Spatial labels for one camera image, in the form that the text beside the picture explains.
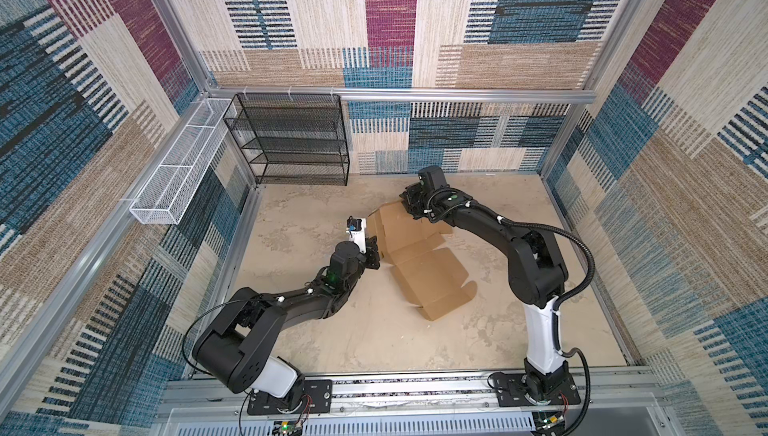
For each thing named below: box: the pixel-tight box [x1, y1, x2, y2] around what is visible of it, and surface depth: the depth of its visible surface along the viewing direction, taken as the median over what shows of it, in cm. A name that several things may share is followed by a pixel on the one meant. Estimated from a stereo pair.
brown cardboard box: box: [366, 199, 478, 321], surface depth 95 cm
